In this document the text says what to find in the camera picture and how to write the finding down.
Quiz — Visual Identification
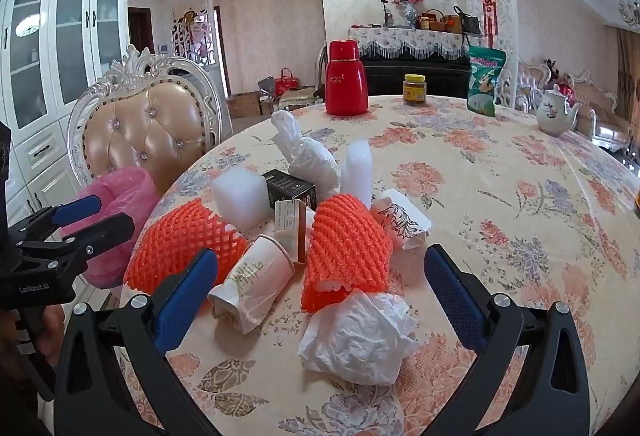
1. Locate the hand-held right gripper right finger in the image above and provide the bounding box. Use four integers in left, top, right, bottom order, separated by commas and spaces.
424, 243, 593, 436

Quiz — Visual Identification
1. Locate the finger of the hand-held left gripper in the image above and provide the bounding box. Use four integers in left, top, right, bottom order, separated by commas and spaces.
15, 195, 103, 237
15, 213, 136, 267

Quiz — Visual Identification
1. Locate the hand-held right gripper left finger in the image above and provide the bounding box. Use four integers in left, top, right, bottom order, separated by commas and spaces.
54, 248, 219, 436

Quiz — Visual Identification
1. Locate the pink lined trash bin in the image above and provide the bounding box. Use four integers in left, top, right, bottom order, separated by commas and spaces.
60, 167, 160, 289

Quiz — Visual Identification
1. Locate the orange foam fruit net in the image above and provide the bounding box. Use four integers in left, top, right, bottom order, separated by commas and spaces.
123, 198, 249, 294
300, 194, 393, 314

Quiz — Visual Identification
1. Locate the paper cup gold print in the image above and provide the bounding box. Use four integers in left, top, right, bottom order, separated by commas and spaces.
207, 234, 295, 334

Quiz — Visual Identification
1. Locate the paper cup black print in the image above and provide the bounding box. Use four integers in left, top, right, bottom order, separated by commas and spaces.
371, 190, 432, 252

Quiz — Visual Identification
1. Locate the white tissue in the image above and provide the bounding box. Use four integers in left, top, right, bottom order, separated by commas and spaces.
298, 290, 421, 387

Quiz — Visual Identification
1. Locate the white foam cube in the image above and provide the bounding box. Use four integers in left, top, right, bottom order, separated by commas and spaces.
210, 166, 267, 232

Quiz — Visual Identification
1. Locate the small brown white carton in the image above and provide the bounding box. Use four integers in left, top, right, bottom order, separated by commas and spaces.
274, 199, 308, 264

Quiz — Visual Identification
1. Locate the black product box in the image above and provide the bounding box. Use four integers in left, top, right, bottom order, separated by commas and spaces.
262, 169, 317, 212

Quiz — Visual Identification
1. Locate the white plastic bag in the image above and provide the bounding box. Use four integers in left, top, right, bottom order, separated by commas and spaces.
271, 110, 342, 197

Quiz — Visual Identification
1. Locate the person's left hand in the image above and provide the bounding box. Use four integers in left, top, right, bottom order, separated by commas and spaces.
30, 303, 67, 367

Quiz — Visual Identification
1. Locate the ornate beige leather chair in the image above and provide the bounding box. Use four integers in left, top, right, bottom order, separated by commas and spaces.
67, 45, 223, 217

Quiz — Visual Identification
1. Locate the floral tablecloth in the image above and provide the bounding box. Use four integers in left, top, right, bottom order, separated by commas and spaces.
117, 93, 640, 436

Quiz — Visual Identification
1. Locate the white glass door cabinet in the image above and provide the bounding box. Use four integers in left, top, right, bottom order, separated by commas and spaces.
0, 0, 132, 237

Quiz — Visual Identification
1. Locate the cardboard box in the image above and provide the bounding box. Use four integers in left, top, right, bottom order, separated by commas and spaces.
227, 93, 261, 119

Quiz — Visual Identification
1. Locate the dark wooden door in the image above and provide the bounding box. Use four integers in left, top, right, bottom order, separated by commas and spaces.
128, 7, 151, 54

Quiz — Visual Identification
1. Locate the yellow lid jar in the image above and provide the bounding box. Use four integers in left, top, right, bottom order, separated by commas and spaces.
403, 74, 427, 107

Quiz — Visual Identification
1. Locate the white floral teapot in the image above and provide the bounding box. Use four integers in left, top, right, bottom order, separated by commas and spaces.
535, 88, 583, 137

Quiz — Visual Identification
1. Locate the green snack bag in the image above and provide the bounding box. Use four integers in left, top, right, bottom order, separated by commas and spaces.
466, 45, 507, 118

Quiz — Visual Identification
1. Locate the white dining chair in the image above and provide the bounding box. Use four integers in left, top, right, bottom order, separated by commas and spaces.
277, 43, 328, 112

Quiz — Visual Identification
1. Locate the black piano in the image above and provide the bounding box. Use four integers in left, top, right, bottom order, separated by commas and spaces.
360, 55, 473, 98

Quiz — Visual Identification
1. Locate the red bag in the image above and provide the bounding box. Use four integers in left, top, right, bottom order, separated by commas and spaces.
275, 68, 298, 97

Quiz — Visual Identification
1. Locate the ornate pale sofa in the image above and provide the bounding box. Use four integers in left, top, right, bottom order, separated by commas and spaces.
517, 58, 633, 152

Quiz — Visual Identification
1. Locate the red thermos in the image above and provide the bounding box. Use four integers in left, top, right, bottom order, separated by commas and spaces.
324, 40, 370, 117

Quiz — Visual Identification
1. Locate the white lattice screen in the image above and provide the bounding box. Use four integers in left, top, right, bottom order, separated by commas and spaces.
170, 0, 223, 67
460, 0, 521, 107

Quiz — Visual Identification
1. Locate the lace piano cover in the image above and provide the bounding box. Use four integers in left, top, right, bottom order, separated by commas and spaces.
348, 25, 483, 62

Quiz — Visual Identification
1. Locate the dark handbag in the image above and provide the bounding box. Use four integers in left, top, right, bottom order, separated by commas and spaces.
452, 6, 483, 36

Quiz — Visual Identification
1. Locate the brown wicker basket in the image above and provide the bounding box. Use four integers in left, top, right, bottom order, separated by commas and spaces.
420, 8, 446, 31

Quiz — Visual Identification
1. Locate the vase with pink flowers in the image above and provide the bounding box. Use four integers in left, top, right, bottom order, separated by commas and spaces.
390, 0, 427, 29

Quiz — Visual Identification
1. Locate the brown curtain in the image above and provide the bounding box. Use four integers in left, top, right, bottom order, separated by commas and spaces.
617, 27, 640, 117

